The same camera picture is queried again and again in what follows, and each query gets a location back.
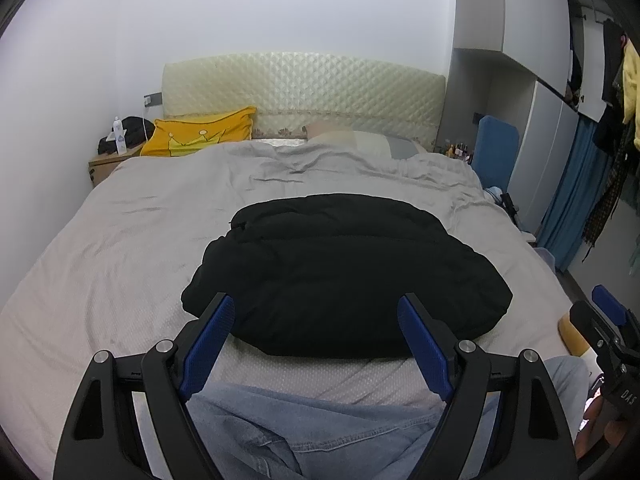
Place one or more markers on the yellow object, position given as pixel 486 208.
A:
pixel 570 340

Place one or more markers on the small black object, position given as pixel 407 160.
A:
pixel 510 206

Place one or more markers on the white textured bed sheet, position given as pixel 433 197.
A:
pixel 310 375

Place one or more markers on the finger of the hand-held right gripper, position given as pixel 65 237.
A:
pixel 592 322
pixel 610 305

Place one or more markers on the black bag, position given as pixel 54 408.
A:
pixel 134 127

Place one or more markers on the person's blue jeans legs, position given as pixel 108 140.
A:
pixel 310 435

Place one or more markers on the cream quilted headboard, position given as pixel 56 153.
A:
pixel 325 90

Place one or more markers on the group of small bottles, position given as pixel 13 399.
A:
pixel 452 151

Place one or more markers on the yellow crown pillow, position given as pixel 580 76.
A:
pixel 200 135

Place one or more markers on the white wardrobe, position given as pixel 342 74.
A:
pixel 540 135

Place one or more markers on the clear plastic bottle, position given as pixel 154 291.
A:
pixel 119 137

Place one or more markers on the blue curtain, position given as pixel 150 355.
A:
pixel 570 200

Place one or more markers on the dark hanging clothes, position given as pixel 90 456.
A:
pixel 607 160

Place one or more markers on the grey wall socket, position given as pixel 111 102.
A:
pixel 152 98

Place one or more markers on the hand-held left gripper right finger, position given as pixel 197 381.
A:
pixel 425 350

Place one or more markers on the blue padded chair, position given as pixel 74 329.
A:
pixel 495 155

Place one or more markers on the wooden nightstand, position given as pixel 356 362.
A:
pixel 105 167

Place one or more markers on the black padded jacket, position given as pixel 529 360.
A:
pixel 340 270

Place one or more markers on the grey bed blanket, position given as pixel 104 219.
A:
pixel 200 185

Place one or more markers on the yellow hanging garment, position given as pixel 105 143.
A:
pixel 632 85

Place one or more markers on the beige and grey pillow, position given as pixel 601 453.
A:
pixel 360 142

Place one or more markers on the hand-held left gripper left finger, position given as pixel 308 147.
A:
pixel 210 350

